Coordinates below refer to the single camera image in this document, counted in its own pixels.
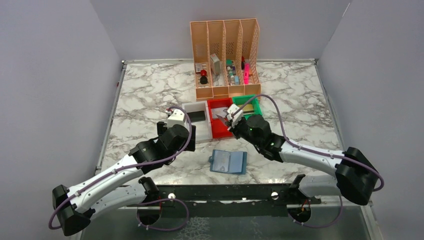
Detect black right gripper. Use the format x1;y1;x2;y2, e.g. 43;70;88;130
226;116;263;149

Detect gold VIP card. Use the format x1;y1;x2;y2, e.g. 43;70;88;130
242;104;255;115

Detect blue leather card holder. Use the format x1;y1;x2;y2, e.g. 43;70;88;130
208;149;248;175

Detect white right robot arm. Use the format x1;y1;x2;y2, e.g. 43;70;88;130
225;114;378;206

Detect black card in white bin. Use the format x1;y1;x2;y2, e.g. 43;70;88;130
187;110;207;123

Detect white card in red bin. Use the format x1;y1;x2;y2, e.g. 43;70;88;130
211;107;228;120

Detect green plastic bin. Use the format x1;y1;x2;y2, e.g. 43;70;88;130
232;94;263;120

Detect translucent white plastic bin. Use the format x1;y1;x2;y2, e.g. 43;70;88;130
182;101;213;142

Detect red plastic bin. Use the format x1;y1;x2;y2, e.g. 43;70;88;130
207;98;233;139

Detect small bottles in organizer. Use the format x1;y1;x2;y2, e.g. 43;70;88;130
225;59;240;86

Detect pink highlighter marker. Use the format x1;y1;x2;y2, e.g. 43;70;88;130
243;63;250;85

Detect red black stamp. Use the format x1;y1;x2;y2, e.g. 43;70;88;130
199;69;209;85

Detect white box in organizer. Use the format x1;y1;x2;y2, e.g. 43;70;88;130
210;53;221;75

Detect orange file organizer rack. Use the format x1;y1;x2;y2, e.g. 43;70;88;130
190;18;262;101

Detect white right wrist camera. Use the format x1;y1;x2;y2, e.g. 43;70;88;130
226;104;244;128

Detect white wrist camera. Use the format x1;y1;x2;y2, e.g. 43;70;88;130
166;109;188;129
226;104;244;128

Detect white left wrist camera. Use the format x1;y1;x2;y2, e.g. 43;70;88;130
166;109;188;129

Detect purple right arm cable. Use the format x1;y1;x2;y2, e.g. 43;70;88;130
231;94;385;229

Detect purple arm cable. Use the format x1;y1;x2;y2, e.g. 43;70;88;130
48;105;194;232
231;94;385;229

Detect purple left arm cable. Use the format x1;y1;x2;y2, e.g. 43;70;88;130
48;105;194;232

